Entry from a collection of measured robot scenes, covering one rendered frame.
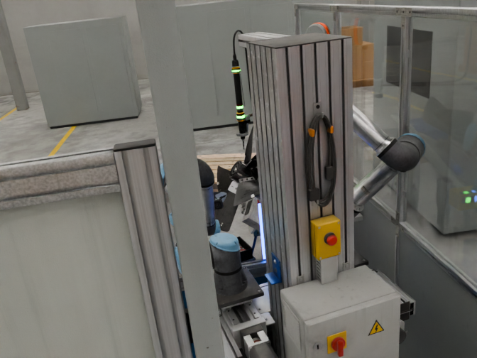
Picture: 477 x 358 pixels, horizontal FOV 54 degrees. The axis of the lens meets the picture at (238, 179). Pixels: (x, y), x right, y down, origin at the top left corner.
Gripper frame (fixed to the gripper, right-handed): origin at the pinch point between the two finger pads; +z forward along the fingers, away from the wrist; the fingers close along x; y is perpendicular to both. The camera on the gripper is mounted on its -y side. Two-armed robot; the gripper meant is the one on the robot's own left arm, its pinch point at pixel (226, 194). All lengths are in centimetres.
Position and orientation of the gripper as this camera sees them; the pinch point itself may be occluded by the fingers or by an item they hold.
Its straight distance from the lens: 252.7
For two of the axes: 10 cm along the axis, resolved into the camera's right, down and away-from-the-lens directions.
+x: 1.7, 9.4, 3.0
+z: 6.8, -3.3, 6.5
